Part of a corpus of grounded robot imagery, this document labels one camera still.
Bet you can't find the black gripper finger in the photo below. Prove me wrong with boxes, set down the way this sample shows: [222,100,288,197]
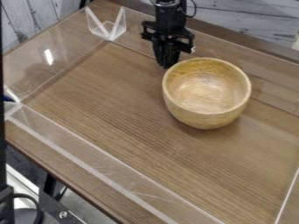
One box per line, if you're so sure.
[154,39,166,67]
[164,42,180,68]

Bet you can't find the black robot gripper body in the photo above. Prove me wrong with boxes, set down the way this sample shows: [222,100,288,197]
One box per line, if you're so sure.
[142,2,196,53]

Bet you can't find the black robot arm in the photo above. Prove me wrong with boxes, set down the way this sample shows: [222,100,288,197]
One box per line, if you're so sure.
[142,0,195,68]

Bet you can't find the light wooden bowl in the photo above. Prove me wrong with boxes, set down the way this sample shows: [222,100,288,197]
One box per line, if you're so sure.
[163,57,251,130]

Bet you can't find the blue object at edge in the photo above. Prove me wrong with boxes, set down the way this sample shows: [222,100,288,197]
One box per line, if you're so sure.
[4,94,15,102]

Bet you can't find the black table leg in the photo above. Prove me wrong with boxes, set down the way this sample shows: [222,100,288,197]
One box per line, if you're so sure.
[43,174,57,196]

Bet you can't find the black cable loop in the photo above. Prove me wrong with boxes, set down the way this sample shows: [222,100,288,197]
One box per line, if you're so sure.
[13,192,44,224]

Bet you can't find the black vertical post at edge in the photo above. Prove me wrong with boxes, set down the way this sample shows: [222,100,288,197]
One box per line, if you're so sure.
[0,0,16,224]

